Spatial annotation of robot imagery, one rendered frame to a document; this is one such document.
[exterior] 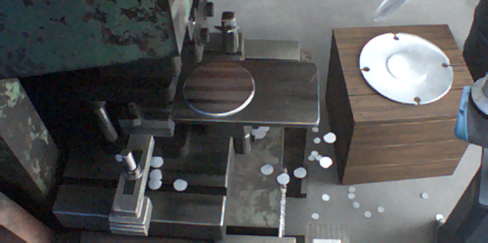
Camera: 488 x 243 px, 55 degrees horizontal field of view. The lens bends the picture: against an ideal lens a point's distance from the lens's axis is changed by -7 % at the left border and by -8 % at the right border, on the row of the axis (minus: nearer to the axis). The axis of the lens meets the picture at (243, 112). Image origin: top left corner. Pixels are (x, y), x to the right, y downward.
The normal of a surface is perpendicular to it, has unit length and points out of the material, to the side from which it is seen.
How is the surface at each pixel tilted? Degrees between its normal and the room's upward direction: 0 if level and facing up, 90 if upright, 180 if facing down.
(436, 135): 90
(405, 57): 0
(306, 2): 0
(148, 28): 90
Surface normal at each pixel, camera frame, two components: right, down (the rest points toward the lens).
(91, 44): -0.08, 0.79
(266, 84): -0.04, -0.61
